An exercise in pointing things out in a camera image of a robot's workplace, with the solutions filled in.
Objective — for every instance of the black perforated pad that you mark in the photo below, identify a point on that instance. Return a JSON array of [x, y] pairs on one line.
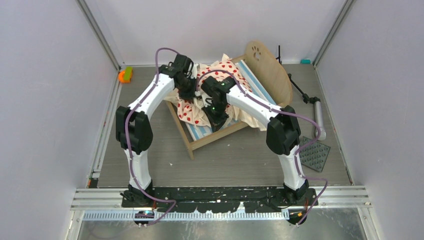
[[315, 156]]

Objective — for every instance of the orange green toy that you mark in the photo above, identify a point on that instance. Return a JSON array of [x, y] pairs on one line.
[[126, 75]]

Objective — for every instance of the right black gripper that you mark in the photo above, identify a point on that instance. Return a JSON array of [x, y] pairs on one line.
[[214, 122]]

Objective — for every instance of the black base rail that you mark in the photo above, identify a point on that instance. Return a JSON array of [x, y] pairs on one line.
[[214, 203]]

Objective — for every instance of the teal small block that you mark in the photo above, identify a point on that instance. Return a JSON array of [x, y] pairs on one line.
[[306, 61]]

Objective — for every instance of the blue striped mattress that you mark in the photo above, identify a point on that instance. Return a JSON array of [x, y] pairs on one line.
[[193, 114]]

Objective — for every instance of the strawberry print ruffled blanket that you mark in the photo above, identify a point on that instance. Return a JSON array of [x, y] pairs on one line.
[[214, 95]]

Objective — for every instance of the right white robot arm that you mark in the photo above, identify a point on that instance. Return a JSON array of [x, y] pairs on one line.
[[282, 127]]

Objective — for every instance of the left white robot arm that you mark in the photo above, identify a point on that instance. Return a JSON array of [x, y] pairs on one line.
[[133, 129]]

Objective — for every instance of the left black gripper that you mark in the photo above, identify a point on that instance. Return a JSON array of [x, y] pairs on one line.
[[189, 95]]

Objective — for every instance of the black tripod stand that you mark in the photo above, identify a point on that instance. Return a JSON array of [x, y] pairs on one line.
[[308, 98]]

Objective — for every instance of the wooden pet bed frame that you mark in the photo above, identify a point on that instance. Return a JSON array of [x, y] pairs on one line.
[[258, 70]]

